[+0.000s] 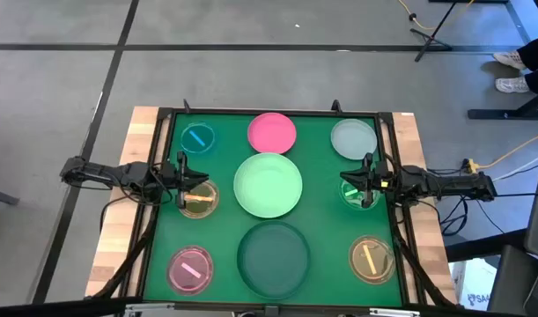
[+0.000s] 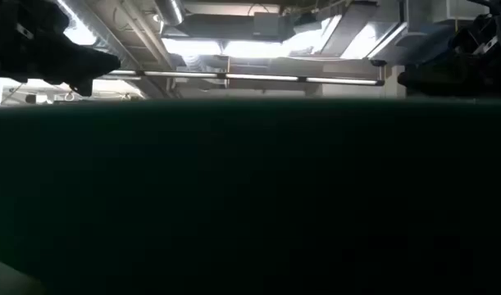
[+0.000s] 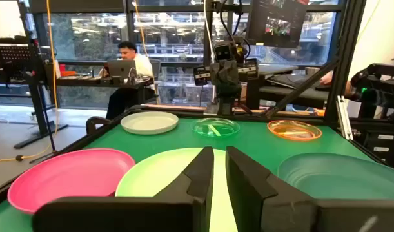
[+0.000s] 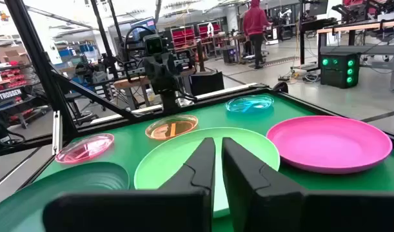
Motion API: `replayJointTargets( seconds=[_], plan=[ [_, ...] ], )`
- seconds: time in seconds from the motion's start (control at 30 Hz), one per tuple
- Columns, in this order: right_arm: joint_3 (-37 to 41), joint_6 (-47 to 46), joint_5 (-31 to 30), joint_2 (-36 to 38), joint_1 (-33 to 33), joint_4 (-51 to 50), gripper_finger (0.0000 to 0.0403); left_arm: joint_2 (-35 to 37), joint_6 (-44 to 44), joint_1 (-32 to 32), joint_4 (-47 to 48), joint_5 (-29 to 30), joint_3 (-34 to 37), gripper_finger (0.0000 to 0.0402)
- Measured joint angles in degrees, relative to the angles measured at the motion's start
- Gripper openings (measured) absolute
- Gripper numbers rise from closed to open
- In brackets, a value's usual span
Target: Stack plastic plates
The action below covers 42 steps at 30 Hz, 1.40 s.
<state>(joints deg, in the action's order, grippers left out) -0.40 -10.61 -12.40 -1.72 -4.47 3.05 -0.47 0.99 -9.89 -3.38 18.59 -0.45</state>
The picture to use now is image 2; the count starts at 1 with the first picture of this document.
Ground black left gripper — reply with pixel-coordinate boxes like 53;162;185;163
0;0;122;98

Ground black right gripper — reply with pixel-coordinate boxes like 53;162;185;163
397;0;501;98

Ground dark green plastic plate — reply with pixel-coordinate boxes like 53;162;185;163
0;97;501;295

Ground grey ventilation unit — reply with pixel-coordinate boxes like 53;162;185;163
163;11;296;43

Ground long ceiling light bar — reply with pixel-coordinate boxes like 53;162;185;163
97;69;385;87

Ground ribbed silver air duct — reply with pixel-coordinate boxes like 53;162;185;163
55;0;153;99

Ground rectangular metal duct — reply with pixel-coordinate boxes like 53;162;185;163
319;0;411;61

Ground round silver air duct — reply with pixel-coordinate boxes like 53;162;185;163
153;0;186;26

